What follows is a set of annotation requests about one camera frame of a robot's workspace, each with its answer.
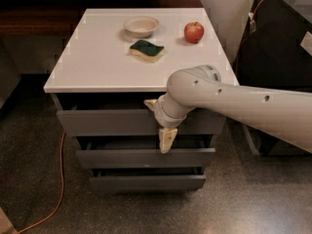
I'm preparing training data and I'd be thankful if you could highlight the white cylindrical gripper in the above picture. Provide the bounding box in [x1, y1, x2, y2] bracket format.
[143, 94, 194, 154]

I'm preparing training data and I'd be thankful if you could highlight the grey top drawer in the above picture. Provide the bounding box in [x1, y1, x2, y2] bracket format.
[51, 93, 233, 137]

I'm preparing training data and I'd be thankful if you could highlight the grey drawer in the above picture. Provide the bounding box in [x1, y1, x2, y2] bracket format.
[51, 93, 233, 137]
[90, 167, 206, 193]
[76, 136, 215, 169]

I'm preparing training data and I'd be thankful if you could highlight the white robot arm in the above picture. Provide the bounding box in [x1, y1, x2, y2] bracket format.
[144, 65, 312, 153]

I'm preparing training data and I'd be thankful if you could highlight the grey middle drawer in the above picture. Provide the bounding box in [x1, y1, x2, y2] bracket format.
[76, 136, 215, 169]

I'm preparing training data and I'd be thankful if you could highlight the grey bottom drawer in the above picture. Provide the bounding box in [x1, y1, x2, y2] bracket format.
[90, 167, 206, 193]

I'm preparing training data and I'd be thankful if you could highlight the white-topped drawer cabinet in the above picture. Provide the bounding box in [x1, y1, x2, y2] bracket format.
[43, 7, 241, 194]

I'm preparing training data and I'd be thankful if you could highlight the green and yellow sponge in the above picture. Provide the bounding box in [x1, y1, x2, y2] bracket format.
[129, 40, 165, 62]

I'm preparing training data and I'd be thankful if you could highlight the red apple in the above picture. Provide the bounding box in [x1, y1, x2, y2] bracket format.
[184, 21, 205, 44]

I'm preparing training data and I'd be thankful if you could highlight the cream plastic bowl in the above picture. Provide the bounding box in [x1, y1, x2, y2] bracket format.
[123, 17, 159, 38]

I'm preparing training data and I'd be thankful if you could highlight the dark wooden shelf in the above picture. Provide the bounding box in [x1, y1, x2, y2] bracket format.
[0, 0, 203, 36]

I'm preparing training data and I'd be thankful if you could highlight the orange cable on floor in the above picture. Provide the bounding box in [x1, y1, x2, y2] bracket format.
[16, 130, 67, 234]

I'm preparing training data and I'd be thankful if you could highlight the orange cable at right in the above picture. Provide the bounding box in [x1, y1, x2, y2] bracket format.
[233, 0, 312, 76]

